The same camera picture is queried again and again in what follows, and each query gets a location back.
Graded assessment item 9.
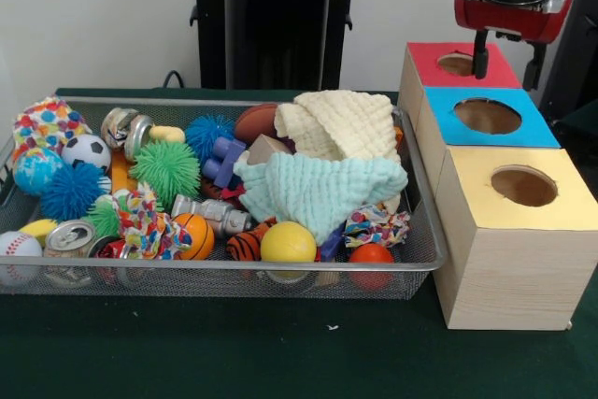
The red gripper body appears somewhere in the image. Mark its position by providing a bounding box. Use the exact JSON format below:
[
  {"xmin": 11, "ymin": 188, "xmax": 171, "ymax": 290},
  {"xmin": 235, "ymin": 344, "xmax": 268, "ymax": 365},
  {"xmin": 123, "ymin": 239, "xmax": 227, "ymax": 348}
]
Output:
[{"xmin": 453, "ymin": 0, "xmax": 575, "ymax": 46}]

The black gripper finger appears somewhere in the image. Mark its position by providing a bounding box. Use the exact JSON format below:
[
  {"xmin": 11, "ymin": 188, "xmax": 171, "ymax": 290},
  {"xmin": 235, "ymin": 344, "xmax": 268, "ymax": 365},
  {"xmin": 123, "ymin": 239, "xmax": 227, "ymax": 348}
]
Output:
[
  {"xmin": 472, "ymin": 28, "xmax": 490, "ymax": 80},
  {"xmin": 521, "ymin": 41, "xmax": 548, "ymax": 93}
]

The cream waffle cloth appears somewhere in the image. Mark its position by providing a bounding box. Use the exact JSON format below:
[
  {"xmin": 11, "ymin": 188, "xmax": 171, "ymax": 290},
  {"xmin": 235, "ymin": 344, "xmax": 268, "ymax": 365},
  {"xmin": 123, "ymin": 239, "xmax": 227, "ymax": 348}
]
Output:
[{"xmin": 274, "ymin": 89, "xmax": 402, "ymax": 162}]

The colourful knotted rope toy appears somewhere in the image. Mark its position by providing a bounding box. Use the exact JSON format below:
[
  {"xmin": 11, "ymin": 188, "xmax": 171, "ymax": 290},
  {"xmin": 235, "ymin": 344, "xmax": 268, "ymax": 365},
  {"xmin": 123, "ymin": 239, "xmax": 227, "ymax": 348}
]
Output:
[
  {"xmin": 111, "ymin": 182, "xmax": 193, "ymax": 261},
  {"xmin": 343, "ymin": 204, "xmax": 412, "ymax": 249}
]

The mint green waffle cloth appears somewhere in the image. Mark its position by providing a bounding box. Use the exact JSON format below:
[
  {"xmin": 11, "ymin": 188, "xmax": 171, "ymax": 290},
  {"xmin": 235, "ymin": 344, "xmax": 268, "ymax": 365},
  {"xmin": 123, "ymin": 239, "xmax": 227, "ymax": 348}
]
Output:
[{"xmin": 232, "ymin": 151, "xmax": 409, "ymax": 245}]

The wooden box with three holes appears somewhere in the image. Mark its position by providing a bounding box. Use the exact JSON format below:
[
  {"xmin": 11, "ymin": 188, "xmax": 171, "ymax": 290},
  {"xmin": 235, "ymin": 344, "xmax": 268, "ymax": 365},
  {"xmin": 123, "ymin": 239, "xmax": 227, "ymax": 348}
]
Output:
[{"xmin": 397, "ymin": 41, "xmax": 598, "ymax": 331}]

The red-orange ball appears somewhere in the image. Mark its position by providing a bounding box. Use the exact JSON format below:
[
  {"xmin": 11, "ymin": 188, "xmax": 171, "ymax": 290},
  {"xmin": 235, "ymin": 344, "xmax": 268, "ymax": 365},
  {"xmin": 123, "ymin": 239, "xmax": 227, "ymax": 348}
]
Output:
[{"xmin": 348, "ymin": 243, "xmax": 396, "ymax": 289}]

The smooth yellow ball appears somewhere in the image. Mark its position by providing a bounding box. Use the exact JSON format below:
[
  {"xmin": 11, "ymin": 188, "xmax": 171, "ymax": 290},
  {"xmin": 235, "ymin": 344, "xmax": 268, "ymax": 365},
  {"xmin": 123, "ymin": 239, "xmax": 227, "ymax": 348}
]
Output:
[{"xmin": 260, "ymin": 221, "xmax": 318, "ymax": 281}]

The small orange basketball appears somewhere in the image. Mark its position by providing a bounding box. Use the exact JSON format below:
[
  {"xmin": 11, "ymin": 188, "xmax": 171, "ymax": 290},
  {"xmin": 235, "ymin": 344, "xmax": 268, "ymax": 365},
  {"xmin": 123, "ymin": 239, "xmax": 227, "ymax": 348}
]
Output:
[{"xmin": 172, "ymin": 212, "xmax": 216, "ymax": 261}]

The black and white soccer ball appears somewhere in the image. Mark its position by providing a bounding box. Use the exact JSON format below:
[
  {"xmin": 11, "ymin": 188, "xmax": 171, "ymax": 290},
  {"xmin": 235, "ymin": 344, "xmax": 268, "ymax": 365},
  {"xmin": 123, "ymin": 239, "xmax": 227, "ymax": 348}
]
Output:
[{"xmin": 61, "ymin": 134, "xmax": 112, "ymax": 174}]

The green spiky toy with eyes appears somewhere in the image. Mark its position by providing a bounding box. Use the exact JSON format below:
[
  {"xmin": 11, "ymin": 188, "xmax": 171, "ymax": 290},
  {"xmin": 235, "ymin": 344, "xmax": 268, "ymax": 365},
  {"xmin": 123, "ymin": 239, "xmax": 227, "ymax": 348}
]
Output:
[{"xmin": 81, "ymin": 194, "xmax": 123, "ymax": 239}]

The silver drink can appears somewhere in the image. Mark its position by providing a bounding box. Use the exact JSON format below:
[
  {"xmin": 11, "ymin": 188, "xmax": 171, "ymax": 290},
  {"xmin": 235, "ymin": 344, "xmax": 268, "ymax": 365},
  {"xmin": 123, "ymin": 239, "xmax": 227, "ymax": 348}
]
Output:
[{"xmin": 43, "ymin": 220, "xmax": 97, "ymax": 259}]

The globe print ball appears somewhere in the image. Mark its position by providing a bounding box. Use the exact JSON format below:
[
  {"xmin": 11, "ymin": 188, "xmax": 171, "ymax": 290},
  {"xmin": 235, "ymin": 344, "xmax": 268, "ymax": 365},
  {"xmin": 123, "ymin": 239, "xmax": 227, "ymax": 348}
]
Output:
[{"xmin": 12, "ymin": 147, "xmax": 65, "ymax": 197}]

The white baseball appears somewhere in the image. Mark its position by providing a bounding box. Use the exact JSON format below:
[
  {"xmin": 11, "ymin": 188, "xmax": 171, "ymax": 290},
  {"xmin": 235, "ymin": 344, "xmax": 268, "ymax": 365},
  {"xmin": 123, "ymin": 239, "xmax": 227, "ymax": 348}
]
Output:
[{"xmin": 0, "ymin": 230, "xmax": 43, "ymax": 287}]

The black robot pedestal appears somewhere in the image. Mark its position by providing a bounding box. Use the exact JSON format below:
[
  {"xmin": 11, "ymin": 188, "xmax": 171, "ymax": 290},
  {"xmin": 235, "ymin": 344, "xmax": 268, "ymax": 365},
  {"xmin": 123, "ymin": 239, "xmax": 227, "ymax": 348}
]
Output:
[{"xmin": 179, "ymin": 0, "xmax": 377, "ymax": 91}]

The silver wire mesh bin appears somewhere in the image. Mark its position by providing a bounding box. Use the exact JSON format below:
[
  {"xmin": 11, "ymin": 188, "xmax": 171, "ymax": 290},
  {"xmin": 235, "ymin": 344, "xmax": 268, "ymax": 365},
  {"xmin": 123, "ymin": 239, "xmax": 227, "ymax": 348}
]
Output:
[{"xmin": 0, "ymin": 95, "xmax": 449, "ymax": 300}]

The black cable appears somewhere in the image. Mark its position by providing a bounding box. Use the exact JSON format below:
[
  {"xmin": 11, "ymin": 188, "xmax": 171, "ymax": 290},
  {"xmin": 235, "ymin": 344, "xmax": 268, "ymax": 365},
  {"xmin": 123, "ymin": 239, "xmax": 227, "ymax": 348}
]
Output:
[{"xmin": 161, "ymin": 70, "xmax": 196, "ymax": 90}]

